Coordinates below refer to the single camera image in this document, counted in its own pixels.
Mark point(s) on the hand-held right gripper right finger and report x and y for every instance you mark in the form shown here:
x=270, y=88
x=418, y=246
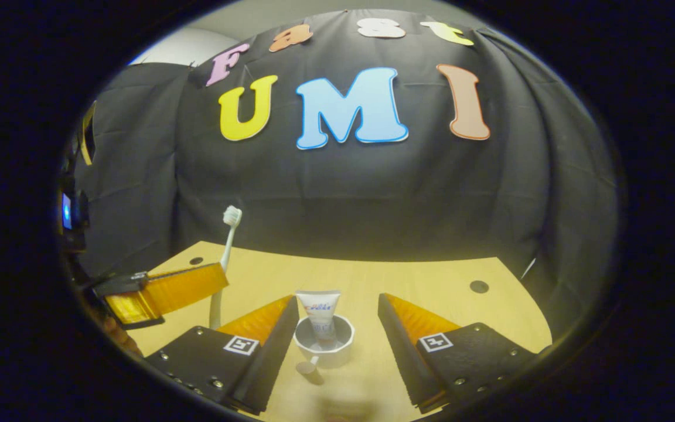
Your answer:
x=399, y=351

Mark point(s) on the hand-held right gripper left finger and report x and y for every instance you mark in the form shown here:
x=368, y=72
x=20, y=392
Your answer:
x=273, y=351

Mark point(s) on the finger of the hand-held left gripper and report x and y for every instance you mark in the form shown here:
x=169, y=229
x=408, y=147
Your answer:
x=185, y=287

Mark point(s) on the white toothpaste tube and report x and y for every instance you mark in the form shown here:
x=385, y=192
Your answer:
x=319, y=308

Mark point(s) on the white toothbrush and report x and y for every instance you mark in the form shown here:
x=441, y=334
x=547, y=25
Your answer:
x=229, y=234

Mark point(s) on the wooden desktop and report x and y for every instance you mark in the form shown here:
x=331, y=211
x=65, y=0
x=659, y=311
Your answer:
x=361, y=281

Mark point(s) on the black backdrop cloth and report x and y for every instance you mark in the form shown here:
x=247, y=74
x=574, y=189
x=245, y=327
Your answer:
x=337, y=199

